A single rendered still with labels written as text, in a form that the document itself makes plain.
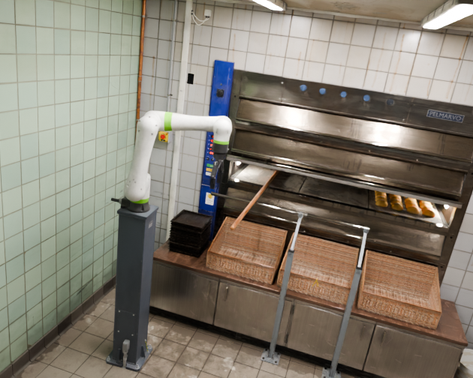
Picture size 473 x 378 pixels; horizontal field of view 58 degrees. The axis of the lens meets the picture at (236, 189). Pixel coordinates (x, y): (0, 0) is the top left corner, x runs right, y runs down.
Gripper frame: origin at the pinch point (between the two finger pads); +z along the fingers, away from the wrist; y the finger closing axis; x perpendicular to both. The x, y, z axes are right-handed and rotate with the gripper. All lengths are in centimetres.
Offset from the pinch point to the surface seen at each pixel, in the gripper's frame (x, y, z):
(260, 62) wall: -4, -100, -73
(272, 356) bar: 51, -44, 144
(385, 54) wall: 87, -97, -91
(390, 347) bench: 133, -46, 110
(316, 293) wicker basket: 74, -52, 86
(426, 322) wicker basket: 153, -49, 85
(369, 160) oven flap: 94, -100, -12
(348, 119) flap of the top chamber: 71, -101, -40
